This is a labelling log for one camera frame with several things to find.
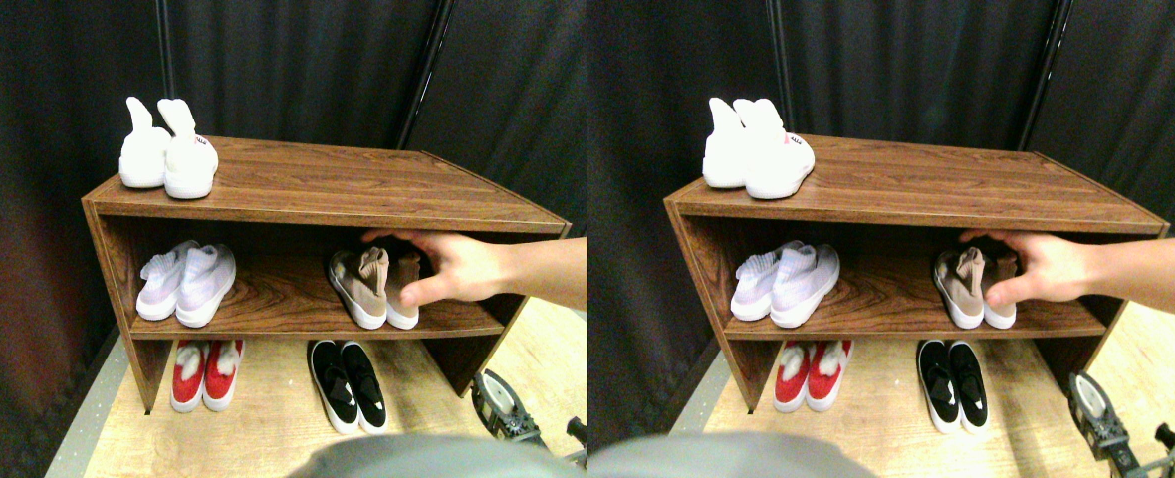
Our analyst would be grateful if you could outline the black bracket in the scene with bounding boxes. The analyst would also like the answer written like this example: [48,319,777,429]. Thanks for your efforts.
[564,417,588,466]

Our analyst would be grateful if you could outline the lilac shoe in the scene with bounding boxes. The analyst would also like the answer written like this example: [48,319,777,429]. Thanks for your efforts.
[175,245,237,329]
[730,249,789,322]
[136,242,199,322]
[770,245,840,329]

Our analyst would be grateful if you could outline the white shoe with red mark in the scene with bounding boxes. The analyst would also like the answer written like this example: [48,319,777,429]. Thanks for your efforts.
[732,99,816,200]
[157,99,220,200]

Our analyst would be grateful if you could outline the beige shoe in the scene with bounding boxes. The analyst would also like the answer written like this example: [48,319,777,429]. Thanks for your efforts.
[385,254,425,331]
[982,256,1020,330]
[328,248,390,331]
[934,248,988,330]

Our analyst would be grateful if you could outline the brown shoe rack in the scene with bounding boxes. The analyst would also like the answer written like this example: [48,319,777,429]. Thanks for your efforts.
[664,135,1171,414]
[82,135,572,414]

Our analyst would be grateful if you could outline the black curtain stand pole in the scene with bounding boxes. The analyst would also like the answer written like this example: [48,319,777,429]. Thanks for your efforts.
[1017,0,1075,153]
[765,0,797,135]
[154,0,176,101]
[395,0,457,151]

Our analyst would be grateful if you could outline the person's hand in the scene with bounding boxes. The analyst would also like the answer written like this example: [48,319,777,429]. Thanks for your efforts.
[958,229,1106,308]
[361,229,515,308]

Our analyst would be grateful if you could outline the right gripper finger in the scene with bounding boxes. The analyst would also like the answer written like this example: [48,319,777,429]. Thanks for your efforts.
[1067,371,1133,462]
[471,368,541,445]

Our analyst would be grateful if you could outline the black shoe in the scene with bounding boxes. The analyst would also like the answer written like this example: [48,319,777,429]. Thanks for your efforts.
[917,341,964,435]
[948,342,991,435]
[341,342,389,435]
[310,341,361,436]

